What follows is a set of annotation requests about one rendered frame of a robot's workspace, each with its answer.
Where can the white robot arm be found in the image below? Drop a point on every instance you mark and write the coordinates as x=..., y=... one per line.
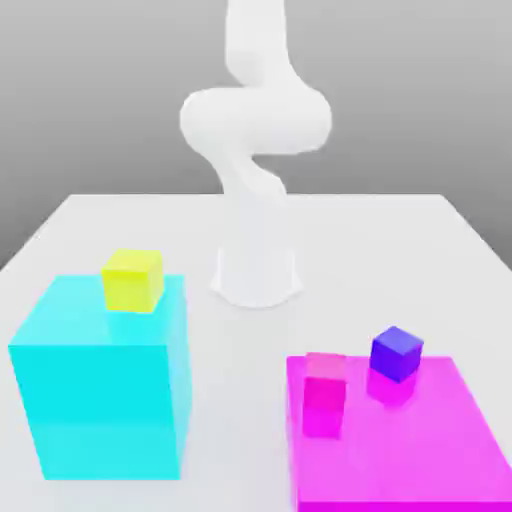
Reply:
x=256, y=120

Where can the small yellow cube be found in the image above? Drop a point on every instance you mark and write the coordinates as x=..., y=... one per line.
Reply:
x=132, y=286

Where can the small pink cube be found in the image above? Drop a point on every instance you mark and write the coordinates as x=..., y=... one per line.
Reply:
x=324, y=394

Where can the small purple cube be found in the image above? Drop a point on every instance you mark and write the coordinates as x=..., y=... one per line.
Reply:
x=394, y=358

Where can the large cyan box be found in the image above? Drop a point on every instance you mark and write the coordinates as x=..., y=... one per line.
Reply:
x=96, y=404

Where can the large magenta box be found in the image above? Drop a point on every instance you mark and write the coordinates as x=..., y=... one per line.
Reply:
x=400, y=448

